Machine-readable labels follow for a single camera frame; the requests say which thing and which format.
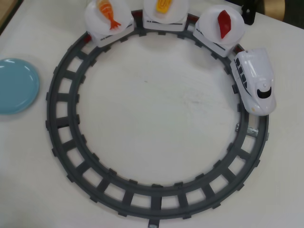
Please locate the red tuna toy sushi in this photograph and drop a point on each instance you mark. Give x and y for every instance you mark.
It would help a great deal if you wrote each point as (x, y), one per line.
(224, 23)

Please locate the white wagon carrying shrimp sushi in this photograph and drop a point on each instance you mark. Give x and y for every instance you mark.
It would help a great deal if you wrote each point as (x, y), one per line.
(104, 40)

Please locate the white wagon carrying egg sushi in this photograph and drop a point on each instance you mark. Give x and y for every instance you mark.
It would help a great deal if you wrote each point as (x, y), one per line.
(164, 26)

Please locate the white plate under tuna sushi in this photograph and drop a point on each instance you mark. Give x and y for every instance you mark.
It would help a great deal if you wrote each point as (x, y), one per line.
(209, 26)

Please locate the white plate under egg sushi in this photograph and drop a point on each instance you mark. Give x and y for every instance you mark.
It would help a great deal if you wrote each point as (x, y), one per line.
(180, 12)

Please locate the yellow egg toy sushi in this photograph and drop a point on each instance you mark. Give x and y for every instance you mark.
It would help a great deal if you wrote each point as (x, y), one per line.
(164, 7)

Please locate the white Shinkansen toy locomotive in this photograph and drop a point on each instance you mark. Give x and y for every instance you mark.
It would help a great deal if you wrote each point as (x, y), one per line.
(255, 76)

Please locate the orange shrimp toy sushi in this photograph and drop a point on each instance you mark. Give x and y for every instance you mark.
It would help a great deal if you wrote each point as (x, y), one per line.
(107, 12)

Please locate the white plate under shrimp sushi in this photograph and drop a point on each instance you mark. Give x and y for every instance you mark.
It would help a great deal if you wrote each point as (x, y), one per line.
(95, 16)

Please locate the blue round dish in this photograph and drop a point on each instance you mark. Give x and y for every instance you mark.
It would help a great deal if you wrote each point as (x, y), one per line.
(16, 86)

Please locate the grey circular toy track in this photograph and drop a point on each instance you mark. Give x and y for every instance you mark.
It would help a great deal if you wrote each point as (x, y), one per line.
(155, 190)

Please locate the silver tape on track joint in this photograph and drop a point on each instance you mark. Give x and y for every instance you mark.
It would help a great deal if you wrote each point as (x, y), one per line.
(252, 131)

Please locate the brown board piece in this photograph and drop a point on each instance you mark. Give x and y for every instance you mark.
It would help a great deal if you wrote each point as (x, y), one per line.
(275, 9)

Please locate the black clamp bracket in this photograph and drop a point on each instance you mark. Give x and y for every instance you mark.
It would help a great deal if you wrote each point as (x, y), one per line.
(248, 12)

